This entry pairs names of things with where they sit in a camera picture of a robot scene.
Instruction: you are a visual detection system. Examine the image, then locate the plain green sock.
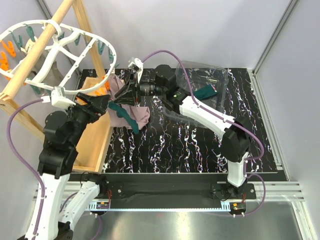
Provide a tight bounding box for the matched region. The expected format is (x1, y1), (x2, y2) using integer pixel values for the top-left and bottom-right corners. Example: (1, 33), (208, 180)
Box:
(193, 84), (218, 100)

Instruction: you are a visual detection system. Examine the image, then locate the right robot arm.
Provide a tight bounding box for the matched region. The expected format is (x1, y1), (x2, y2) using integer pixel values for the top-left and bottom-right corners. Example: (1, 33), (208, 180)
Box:
(115, 64), (252, 201)

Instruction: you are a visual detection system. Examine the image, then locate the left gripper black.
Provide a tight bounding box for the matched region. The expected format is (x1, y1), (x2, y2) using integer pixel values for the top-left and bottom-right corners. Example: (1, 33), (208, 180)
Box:
(65, 91), (112, 146)

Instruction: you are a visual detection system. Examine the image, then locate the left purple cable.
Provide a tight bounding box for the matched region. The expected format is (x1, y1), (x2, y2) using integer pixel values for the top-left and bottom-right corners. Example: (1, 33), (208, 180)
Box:
(6, 98), (53, 236)

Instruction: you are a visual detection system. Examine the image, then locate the wooden drying rack frame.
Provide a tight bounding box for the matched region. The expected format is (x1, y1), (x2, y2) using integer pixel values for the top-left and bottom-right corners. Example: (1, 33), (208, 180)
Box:
(0, 0), (92, 141)

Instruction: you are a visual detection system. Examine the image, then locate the orange clothespin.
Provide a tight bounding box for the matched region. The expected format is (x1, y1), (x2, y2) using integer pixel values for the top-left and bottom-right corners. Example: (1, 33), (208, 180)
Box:
(104, 80), (110, 91)
(94, 87), (109, 96)

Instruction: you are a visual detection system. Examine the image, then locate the clear plastic bin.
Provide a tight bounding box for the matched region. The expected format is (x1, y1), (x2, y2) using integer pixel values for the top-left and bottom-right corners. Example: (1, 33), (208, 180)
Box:
(164, 61), (229, 128)

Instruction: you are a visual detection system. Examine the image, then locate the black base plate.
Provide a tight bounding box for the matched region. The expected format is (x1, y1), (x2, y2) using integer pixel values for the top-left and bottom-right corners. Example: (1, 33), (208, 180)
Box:
(48, 171), (260, 210)

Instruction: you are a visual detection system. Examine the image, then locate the green sock with reindeer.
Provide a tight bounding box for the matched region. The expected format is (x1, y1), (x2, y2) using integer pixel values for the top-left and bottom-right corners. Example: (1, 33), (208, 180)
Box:
(108, 101), (139, 134)

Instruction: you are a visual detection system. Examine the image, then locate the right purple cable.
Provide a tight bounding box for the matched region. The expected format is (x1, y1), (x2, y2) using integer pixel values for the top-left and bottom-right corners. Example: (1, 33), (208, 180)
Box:
(141, 49), (266, 216)

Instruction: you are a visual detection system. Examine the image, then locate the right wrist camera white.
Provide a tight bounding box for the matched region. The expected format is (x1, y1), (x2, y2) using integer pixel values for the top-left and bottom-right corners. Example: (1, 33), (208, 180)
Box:
(128, 57), (144, 73)

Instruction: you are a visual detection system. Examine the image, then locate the white round clip hanger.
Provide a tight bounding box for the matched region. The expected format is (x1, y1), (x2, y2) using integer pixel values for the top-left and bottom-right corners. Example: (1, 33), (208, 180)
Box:
(0, 20), (118, 95)

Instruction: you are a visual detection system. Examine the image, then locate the pink cloth garment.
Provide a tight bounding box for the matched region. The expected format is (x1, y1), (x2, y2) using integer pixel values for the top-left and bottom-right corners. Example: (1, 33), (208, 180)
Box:
(107, 73), (150, 131)

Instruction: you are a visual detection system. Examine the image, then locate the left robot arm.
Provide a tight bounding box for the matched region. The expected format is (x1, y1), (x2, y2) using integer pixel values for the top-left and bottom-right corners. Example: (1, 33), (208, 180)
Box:
(21, 93), (111, 240)

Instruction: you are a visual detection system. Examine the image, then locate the aluminium rail frame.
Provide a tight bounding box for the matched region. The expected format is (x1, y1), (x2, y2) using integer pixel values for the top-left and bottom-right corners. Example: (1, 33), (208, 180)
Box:
(32, 181), (307, 213)

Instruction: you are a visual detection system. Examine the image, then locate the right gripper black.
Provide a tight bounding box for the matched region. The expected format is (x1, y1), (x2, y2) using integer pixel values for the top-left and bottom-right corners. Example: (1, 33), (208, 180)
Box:
(113, 72), (166, 108)

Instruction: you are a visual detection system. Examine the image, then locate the purple cable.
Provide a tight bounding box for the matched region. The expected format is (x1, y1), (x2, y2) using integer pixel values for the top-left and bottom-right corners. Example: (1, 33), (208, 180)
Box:
(6, 98), (53, 236)
(141, 49), (266, 216)

